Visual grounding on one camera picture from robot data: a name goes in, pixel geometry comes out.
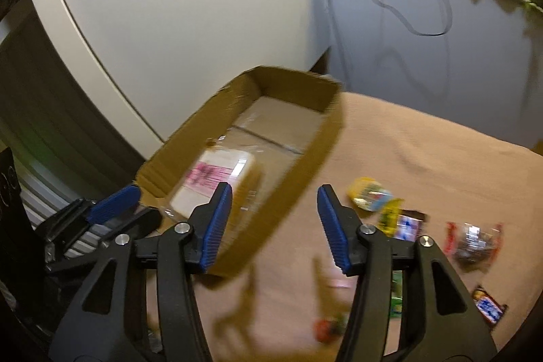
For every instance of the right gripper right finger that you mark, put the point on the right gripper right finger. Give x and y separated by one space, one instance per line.
409 303

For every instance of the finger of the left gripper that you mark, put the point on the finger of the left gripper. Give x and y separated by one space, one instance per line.
114 205

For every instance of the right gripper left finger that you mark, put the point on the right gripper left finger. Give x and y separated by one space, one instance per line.
106 318

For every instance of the dark snickers bar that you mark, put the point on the dark snickers bar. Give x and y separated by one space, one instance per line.
410 224

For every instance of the small snickers bar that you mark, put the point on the small snickers bar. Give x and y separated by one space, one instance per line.
491 310

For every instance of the yellow green snack packet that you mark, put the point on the yellow green snack packet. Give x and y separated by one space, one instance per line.
388 220

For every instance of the clear red-edged nut bag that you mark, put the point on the clear red-edged nut bag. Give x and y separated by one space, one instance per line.
473 247

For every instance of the yellow jelly cup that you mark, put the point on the yellow jelly cup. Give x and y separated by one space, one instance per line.
368 194

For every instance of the pink printed plastic bag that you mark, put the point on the pink printed plastic bag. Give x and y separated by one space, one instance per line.
239 169

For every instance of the brown cardboard box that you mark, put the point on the brown cardboard box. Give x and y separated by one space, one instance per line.
265 133

